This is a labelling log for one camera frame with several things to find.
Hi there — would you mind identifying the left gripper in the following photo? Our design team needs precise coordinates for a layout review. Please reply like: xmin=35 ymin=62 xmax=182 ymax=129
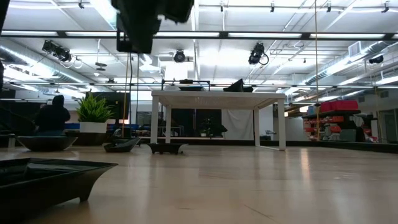
xmin=111 ymin=0 xmax=158 ymax=54

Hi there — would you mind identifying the black leaf-shaped plate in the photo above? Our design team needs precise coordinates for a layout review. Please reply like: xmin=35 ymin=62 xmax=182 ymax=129
xmin=16 ymin=136 xmax=78 ymax=152

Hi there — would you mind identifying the black ceiling spotlight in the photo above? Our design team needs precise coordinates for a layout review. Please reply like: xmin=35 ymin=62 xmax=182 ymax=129
xmin=173 ymin=49 xmax=187 ymax=64

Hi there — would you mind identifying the overhead beam with light strips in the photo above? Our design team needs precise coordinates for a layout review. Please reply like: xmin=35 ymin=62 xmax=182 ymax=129
xmin=0 ymin=30 xmax=398 ymax=40

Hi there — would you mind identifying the small potted green plant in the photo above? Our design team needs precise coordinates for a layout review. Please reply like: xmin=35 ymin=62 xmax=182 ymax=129
xmin=75 ymin=91 xmax=116 ymax=134

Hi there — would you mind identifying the white perforated shelf rack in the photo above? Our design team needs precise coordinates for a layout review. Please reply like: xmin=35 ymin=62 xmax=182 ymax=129
xmin=150 ymin=90 xmax=287 ymax=152

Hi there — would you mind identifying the person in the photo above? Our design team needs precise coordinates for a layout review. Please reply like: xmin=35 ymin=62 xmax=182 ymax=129
xmin=34 ymin=95 xmax=71 ymax=137

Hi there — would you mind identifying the black teardrop plate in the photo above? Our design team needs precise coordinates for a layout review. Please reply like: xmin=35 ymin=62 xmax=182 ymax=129
xmin=103 ymin=138 xmax=141 ymax=154

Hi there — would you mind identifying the dark background plant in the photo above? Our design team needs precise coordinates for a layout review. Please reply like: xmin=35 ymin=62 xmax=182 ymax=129
xmin=199 ymin=117 xmax=228 ymax=138

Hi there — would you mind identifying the white hanging cloth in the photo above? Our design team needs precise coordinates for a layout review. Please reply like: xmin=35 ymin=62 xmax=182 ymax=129
xmin=221 ymin=108 xmax=255 ymax=141

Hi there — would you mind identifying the shelf unit with red bins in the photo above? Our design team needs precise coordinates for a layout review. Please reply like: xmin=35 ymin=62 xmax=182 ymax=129
xmin=302 ymin=99 xmax=363 ymax=141

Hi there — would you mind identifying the black hanging cable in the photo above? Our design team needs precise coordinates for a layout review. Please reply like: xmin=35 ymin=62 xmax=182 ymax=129
xmin=134 ymin=52 xmax=141 ymax=138

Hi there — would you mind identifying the black ceiling camera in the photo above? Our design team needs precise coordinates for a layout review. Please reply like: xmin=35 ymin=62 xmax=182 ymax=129
xmin=248 ymin=42 xmax=270 ymax=66

